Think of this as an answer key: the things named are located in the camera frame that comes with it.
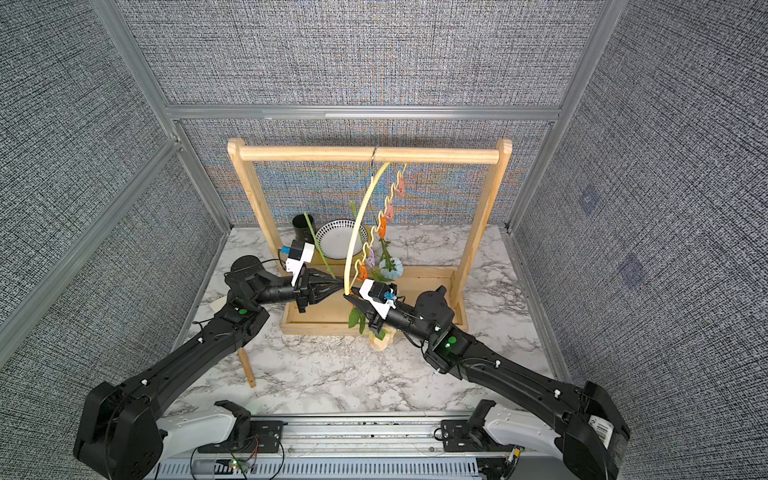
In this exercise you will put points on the blue flower with stem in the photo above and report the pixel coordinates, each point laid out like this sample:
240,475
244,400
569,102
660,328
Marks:
390,267

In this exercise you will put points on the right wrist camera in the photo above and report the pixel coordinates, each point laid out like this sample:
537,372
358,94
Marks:
385,295

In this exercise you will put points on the pink clothespin top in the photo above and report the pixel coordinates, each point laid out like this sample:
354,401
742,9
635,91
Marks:
400,188

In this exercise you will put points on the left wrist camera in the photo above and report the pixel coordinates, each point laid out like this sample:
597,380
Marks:
297,255

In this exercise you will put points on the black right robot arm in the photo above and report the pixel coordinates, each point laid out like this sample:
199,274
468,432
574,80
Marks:
590,432

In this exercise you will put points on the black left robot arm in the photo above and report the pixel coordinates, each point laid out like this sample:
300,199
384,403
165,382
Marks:
123,433

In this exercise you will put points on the wooden stick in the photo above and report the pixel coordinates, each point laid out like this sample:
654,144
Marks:
247,369

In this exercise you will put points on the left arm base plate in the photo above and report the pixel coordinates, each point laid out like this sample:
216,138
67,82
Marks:
261,436

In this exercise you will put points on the white patterned plate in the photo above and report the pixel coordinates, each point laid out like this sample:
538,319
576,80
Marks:
334,239

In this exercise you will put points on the cream rose with stem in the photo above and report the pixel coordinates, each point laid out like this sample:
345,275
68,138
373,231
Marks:
373,272

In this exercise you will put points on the black mug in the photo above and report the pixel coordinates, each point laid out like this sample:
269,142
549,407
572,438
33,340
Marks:
303,226

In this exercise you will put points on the orange clothespin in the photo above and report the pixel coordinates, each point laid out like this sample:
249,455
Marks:
382,227
362,273

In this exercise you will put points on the peach rose with stem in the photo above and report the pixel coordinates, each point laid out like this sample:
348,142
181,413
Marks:
356,318

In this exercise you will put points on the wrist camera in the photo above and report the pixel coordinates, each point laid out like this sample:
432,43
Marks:
297,255
385,295

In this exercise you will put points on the yellow tray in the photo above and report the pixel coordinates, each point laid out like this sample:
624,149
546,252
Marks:
317,262

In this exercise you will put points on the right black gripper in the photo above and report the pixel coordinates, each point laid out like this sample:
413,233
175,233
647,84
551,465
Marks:
371,314

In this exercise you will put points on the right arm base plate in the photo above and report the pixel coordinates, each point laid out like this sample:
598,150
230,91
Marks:
459,436

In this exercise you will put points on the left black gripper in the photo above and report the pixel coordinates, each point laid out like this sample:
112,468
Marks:
311,291

